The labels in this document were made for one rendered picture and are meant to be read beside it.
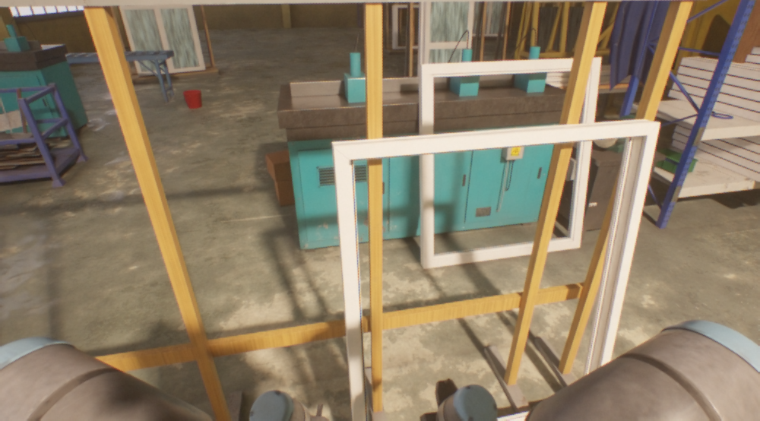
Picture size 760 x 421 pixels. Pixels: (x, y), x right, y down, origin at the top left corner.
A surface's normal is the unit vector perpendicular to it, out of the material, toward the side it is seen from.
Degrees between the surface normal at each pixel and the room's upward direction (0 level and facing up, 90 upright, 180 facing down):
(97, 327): 0
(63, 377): 15
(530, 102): 90
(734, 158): 90
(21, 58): 90
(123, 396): 32
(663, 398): 19
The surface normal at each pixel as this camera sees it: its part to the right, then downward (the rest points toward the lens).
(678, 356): -0.11, -0.97
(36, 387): -0.04, -0.85
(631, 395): -0.47, -0.75
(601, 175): 0.20, 0.44
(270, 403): -0.13, -0.70
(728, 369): 0.13, -0.72
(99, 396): 0.33, -0.90
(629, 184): -0.98, 0.09
